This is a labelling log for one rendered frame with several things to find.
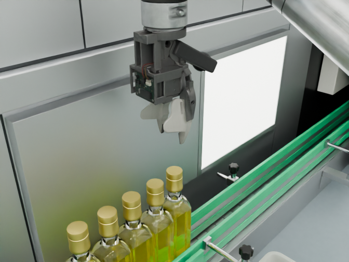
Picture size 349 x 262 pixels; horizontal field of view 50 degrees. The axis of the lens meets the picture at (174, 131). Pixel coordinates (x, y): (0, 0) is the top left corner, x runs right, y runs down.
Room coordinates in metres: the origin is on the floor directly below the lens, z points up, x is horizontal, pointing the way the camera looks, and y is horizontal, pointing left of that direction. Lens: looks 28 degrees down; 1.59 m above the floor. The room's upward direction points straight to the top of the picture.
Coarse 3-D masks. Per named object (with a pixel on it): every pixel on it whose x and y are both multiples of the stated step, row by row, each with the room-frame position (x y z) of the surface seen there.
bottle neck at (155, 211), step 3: (150, 207) 0.58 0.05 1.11; (153, 207) 0.58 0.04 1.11; (156, 207) 0.58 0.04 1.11; (159, 207) 0.58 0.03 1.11; (162, 207) 0.59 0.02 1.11; (150, 210) 0.58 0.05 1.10; (153, 210) 0.58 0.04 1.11; (156, 210) 0.58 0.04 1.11; (159, 210) 0.58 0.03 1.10; (162, 210) 0.59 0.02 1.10; (150, 213) 0.58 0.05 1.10; (153, 213) 0.58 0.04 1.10; (156, 213) 0.58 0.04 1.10; (159, 213) 0.58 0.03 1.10
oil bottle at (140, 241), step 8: (144, 224) 0.56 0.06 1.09; (120, 232) 0.54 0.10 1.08; (128, 232) 0.53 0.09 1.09; (136, 232) 0.53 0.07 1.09; (144, 232) 0.54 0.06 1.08; (128, 240) 0.52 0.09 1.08; (136, 240) 0.52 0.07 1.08; (144, 240) 0.53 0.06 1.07; (152, 240) 0.55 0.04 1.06; (136, 248) 0.52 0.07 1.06; (144, 248) 0.53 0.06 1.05; (152, 248) 0.55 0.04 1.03; (136, 256) 0.52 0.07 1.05; (144, 256) 0.53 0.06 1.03; (152, 256) 0.55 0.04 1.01
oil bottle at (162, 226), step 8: (144, 216) 0.58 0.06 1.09; (152, 216) 0.58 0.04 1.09; (160, 216) 0.58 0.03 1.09; (168, 216) 0.58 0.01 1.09; (152, 224) 0.56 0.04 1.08; (160, 224) 0.57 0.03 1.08; (168, 224) 0.58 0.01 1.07; (152, 232) 0.56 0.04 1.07; (160, 232) 0.56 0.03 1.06; (168, 232) 0.58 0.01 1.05; (160, 240) 0.56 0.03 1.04; (168, 240) 0.58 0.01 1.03; (160, 248) 0.56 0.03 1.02; (168, 248) 0.58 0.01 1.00; (160, 256) 0.56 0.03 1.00; (168, 256) 0.58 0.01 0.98
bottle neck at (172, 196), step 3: (168, 192) 0.63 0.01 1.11; (171, 192) 0.62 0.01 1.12; (177, 192) 0.62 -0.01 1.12; (180, 192) 0.63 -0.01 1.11; (168, 195) 0.63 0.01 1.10; (171, 195) 0.62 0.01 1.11; (174, 195) 0.62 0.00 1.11; (177, 195) 0.62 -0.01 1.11; (180, 195) 0.63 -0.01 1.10; (168, 198) 0.63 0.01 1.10; (171, 198) 0.62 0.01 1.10; (174, 198) 0.62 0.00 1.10; (177, 198) 0.62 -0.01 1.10; (180, 198) 0.63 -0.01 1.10
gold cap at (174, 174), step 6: (168, 168) 0.64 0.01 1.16; (174, 168) 0.64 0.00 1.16; (180, 168) 0.64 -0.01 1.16; (168, 174) 0.62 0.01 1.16; (174, 174) 0.62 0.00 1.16; (180, 174) 0.62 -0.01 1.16; (168, 180) 0.62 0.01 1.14; (174, 180) 0.62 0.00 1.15; (180, 180) 0.62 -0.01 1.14; (168, 186) 0.62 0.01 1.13; (174, 186) 0.62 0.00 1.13; (180, 186) 0.62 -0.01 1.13; (174, 192) 0.62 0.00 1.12
